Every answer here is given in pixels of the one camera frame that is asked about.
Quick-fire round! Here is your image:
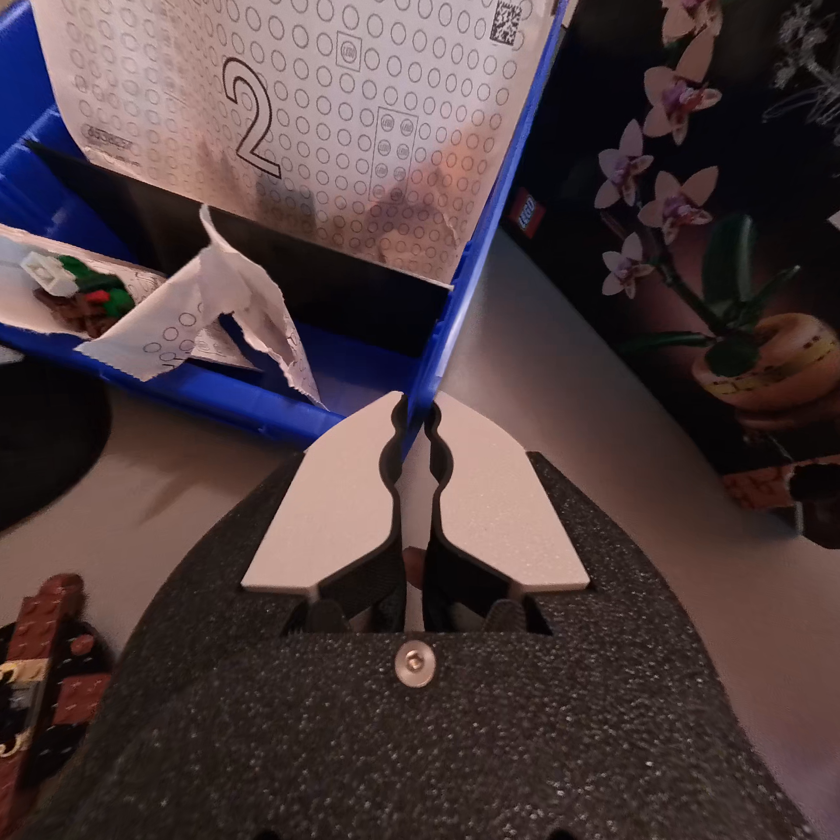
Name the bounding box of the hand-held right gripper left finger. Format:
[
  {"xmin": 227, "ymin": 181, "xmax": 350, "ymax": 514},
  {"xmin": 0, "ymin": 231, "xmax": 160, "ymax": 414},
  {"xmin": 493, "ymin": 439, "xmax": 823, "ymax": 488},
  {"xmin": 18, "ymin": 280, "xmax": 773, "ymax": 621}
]
[{"xmin": 240, "ymin": 390, "xmax": 406, "ymax": 599}]

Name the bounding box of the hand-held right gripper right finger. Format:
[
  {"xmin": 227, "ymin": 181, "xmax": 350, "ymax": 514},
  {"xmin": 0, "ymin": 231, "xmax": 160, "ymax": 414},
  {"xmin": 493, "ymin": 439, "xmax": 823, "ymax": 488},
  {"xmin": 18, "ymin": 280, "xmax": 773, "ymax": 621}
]
[{"xmin": 425, "ymin": 390, "xmax": 592, "ymax": 597}]

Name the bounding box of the blue bin with lego pieces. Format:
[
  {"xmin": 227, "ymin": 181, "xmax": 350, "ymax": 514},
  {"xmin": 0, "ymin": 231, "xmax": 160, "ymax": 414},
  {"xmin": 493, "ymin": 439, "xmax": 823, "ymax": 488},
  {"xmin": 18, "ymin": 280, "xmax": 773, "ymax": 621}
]
[{"xmin": 0, "ymin": 0, "xmax": 572, "ymax": 454}]

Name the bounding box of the torn white paper bag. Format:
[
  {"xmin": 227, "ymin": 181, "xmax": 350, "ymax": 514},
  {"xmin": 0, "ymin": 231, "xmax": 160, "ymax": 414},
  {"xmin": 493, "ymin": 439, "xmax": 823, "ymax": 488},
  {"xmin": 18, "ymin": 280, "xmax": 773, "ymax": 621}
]
[{"xmin": 0, "ymin": 203, "xmax": 326, "ymax": 408}]

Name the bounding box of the round brown orange lego build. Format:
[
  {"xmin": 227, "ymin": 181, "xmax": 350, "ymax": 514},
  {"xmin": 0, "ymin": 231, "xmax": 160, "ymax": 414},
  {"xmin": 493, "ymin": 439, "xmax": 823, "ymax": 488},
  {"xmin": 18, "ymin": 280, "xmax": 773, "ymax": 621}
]
[{"xmin": 0, "ymin": 573, "xmax": 114, "ymax": 798}]

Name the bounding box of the white printed paper bag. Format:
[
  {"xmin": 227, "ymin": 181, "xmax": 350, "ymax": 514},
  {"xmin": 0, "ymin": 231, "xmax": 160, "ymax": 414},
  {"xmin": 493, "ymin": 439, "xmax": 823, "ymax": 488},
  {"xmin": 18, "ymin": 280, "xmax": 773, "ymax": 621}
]
[{"xmin": 29, "ymin": 0, "xmax": 559, "ymax": 290}]

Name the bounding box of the pile of small lego pieces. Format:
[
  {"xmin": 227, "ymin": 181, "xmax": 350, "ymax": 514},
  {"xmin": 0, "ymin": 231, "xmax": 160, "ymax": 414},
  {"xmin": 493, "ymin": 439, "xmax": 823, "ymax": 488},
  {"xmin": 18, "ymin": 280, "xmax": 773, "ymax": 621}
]
[{"xmin": 20, "ymin": 251, "xmax": 135, "ymax": 339}]

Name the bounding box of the black quilted armrest pad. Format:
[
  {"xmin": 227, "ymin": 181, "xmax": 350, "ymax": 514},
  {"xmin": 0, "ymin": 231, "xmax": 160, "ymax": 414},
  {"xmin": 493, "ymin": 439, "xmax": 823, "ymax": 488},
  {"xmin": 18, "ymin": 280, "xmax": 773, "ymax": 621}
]
[{"xmin": 0, "ymin": 357, "xmax": 112, "ymax": 532}]

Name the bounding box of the dark brown printed box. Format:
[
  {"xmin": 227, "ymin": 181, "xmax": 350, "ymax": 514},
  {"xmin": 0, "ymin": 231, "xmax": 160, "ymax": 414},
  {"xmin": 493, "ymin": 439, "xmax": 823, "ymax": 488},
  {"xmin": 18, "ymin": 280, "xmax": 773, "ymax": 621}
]
[{"xmin": 499, "ymin": 0, "xmax": 840, "ymax": 551}]

